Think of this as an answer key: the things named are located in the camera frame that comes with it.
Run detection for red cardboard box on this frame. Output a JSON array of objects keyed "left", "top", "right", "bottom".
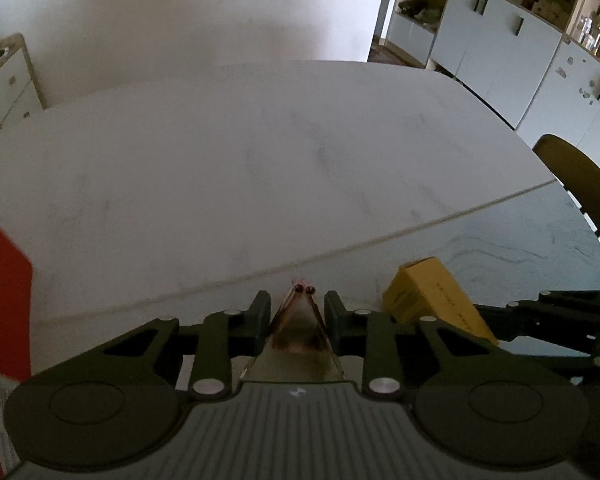
[{"left": 0, "top": 205, "right": 33, "bottom": 476}]

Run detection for glass jars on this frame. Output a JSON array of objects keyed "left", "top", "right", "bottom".
[{"left": 577, "top": 7, "right": 600, "bottom": 58}]

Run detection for white wall cabinet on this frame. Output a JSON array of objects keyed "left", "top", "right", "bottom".
[{"left": 385, "top": 0, "right": 600, "bottom": 148}]

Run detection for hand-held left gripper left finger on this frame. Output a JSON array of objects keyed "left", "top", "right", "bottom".
[{"left": 97, "top": 290, "right": 272, "bottom": 402}]

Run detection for wooden sideboard with white drawers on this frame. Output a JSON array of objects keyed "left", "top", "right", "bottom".
[{"left": 0, "top": 33, "right": 46, "bottom": 128}]

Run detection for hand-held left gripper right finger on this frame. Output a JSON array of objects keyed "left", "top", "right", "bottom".
[{"left": 324, "top": 290, "right": 506, "bottom": 403}]

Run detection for yellow small box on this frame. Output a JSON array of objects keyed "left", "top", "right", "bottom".
[{"left": 382, "top": 257, "right": 500, "bottom": 346}]

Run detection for wooden chair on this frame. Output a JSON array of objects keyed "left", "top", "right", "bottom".
[{"left": 532, "top": 134, "right": 600, "bottom": 266}]

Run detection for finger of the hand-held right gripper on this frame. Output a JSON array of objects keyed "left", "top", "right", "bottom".
[
  {"left": 472, "top": 302, "right": 600, "bottom": 368},
  {"left": 507, "top": 290, "right": 600, "bottom": 311}
]

